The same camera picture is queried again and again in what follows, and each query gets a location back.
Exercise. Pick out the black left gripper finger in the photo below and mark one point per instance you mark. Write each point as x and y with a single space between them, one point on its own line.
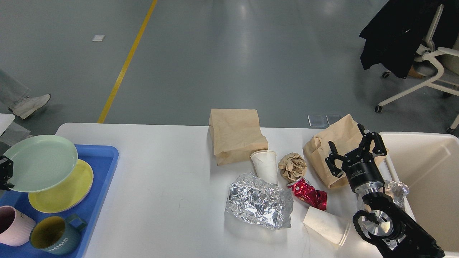
6 172

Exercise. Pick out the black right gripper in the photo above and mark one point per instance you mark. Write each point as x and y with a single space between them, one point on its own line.
359 165

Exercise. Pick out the green plate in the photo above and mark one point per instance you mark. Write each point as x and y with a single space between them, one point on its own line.
41 162

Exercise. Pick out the dark teal mug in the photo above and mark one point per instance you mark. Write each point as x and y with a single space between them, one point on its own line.
57 235

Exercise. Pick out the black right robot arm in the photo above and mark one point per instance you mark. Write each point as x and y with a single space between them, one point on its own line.
417 242

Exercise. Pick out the crumpled brown paper bag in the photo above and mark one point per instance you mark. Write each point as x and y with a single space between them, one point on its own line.
347 137

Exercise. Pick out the white side table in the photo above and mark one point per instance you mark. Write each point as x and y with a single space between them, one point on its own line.
5 120

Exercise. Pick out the foil with brown paper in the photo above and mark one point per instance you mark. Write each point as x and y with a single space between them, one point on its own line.
397 191

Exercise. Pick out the crushed red can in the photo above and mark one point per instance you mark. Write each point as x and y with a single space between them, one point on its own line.
303 190

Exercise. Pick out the pink mug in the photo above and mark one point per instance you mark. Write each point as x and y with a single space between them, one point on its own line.
15 226

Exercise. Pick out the crumpled brown paper ball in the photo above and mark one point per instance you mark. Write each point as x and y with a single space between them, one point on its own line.
292 167

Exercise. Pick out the yellow plate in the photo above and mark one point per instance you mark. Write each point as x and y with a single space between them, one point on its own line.
66 194

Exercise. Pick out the beige plastic bin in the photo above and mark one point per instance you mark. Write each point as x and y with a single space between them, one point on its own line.
428 163

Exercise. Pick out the person in white sneakers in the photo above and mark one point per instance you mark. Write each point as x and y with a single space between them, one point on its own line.
16 97

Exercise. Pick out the lying white paper cup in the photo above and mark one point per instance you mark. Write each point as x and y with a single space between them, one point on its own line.
333 228

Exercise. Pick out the upright white paper cup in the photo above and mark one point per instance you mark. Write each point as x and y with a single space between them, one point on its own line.
265 165

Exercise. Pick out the blue plastic tray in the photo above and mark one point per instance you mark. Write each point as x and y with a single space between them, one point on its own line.
103 161

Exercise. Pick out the crumpled aluminium foil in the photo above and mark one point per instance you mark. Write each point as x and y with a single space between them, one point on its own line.
255 201

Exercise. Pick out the flat brown paper bag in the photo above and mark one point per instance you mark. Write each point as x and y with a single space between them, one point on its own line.
235 134

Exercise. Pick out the white office chair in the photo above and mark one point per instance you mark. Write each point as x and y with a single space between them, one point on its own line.
434 73

